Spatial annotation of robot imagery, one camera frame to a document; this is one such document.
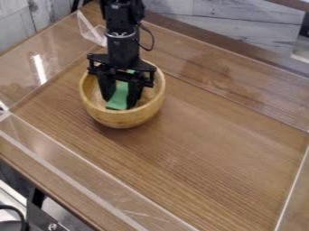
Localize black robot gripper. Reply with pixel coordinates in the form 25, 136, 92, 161
86, 30, 158, 110

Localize green rectangular block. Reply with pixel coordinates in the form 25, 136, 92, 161
106, 80, 130, 110

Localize black cable on floor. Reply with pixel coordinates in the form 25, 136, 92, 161
0, 204, 29, 231

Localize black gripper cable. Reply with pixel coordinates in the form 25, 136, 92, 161
136, 22, 155, 52

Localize clear acrylic corner bracket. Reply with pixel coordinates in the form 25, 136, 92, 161
76, 11, 107, 47

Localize black table leg frame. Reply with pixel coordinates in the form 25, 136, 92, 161
27, 188, 68, 231

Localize clear acrylic tray wall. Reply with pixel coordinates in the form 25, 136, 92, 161
0, 15, 309, 231

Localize brown wooden bowl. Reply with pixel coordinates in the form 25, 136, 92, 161
79, 69, 167, 129

